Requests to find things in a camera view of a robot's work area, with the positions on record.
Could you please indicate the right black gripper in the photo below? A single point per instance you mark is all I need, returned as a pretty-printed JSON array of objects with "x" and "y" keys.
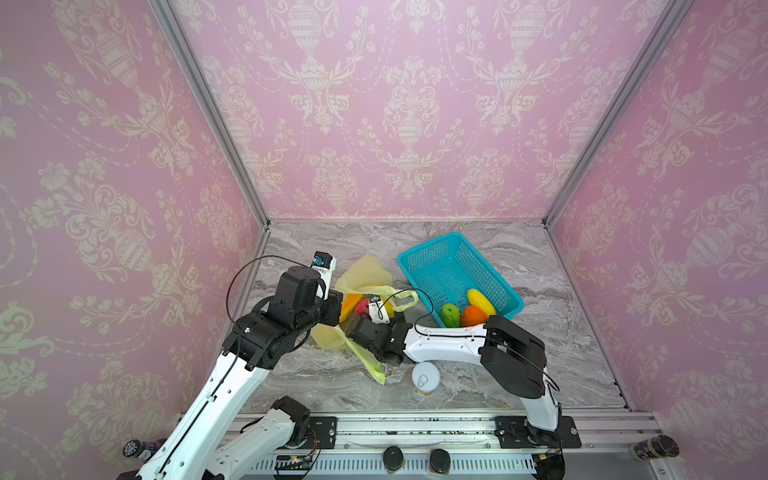
[{"x": 363, "y": 327}]

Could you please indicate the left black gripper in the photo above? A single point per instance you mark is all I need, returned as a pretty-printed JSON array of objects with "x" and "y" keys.
[{"x": 335, "y": 299}]

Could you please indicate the orange yellow mango slice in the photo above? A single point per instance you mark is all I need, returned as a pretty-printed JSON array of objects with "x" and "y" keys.
[{"x": 349, "y": 305}]

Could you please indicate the yellow plastic bag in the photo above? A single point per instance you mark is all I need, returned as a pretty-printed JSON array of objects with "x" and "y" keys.
[{"x": 367, "y": 277}]

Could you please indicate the green apple fruit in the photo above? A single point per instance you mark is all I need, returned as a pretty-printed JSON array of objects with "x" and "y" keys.
[{"x": 450, "y": 316}]

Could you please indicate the orange fruit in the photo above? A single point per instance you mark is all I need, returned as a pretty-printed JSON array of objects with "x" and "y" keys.
[{"x": 472, "y": 316}]

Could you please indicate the pink red fruit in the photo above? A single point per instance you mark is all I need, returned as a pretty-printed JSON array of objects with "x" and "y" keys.
[{"x": 362, "y": 308}]

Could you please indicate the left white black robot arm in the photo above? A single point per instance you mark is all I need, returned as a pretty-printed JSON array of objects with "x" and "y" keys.
[{"x": 196, "y": 449}]

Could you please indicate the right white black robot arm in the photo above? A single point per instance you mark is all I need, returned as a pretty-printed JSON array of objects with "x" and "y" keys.
[{"x": 515, "y": 358}]

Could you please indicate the teal plastic basket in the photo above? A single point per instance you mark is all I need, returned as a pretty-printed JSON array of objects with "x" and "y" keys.
[{"x": 444, "y": 269}]

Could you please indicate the black round knob left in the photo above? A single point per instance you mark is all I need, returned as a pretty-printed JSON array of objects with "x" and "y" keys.
[{"x": 393, "y": 459}]

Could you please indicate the black round knob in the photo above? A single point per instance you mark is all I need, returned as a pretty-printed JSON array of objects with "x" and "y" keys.
[
  {"x": 393, "y": 459},
  {"x": 439, "y": 461}
]

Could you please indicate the black round knob right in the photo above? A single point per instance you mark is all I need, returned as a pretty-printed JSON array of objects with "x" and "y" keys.
[{"x": 439, "y": 461}]

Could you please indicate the purple bottle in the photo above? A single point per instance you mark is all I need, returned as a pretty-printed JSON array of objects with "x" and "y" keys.
[{"x": 141, "y": 450}]

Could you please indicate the dark bottle right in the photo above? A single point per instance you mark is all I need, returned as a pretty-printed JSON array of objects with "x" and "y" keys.
[{"x": 657, "y": 447}]

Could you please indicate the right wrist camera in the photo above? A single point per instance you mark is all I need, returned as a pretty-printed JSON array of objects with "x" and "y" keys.
[{"x": 377, "y": 310}]

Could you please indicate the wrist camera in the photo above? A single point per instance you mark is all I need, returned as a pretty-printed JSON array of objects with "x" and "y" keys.
[
  {"x": 377, "y": 310},
  {"x": 325, "y": 264}
]

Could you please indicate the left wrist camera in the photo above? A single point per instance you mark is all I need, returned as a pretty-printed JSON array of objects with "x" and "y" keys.
[{"x": 325, "y": 264}]

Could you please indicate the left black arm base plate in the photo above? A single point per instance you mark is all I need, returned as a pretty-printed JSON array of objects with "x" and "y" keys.
[{"x": 318, "y": 432}]

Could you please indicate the aluminium front rail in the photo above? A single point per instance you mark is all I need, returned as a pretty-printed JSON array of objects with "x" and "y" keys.
[{"x": 473, "y": 430}]

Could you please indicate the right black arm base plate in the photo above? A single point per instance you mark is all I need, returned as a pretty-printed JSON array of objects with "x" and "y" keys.
[{"x": 514, "y": 432}]

